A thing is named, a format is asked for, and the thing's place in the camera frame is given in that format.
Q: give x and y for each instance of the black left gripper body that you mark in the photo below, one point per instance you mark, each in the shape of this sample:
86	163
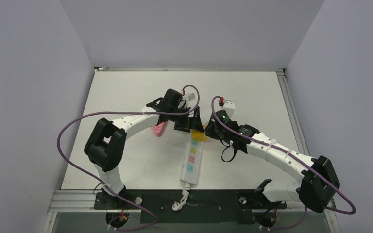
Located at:
181	121

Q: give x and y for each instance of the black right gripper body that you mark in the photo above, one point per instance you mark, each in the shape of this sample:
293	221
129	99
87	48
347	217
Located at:
213	133

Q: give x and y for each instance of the yellow plug adapter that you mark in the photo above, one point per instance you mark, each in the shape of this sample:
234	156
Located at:
199	136

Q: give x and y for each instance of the pink triangular plug adapter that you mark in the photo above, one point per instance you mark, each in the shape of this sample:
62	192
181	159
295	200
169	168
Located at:
159	129

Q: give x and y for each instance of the white power strip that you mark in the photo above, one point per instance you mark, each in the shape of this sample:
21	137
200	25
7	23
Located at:
191	162

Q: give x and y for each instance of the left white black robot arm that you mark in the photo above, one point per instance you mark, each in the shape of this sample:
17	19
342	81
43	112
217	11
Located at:
105	146

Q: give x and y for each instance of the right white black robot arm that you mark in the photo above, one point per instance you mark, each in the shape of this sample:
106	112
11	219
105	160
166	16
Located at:
314	178

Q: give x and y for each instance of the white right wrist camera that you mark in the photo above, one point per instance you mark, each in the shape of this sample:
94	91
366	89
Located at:
229	107

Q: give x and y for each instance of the white power strip cord plug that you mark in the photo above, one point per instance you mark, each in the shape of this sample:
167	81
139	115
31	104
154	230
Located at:
185	194

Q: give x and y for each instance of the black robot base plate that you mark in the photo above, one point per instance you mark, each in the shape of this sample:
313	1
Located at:
204	206

